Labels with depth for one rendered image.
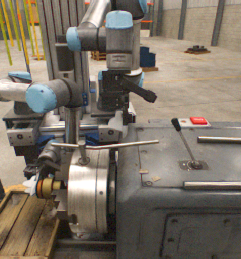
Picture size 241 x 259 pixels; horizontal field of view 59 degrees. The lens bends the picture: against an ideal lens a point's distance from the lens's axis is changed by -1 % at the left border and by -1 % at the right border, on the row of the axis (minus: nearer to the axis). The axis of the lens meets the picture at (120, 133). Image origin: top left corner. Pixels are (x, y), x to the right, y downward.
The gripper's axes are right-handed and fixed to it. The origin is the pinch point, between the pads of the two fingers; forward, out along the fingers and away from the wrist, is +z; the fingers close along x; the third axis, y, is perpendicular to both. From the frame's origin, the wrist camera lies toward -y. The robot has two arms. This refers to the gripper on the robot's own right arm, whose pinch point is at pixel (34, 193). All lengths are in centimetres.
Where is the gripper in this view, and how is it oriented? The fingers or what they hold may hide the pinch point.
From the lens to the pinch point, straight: 88.9
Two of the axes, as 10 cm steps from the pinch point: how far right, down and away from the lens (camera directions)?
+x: 0.0, -8.8, -4.7
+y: -10.0, 0.0, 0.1
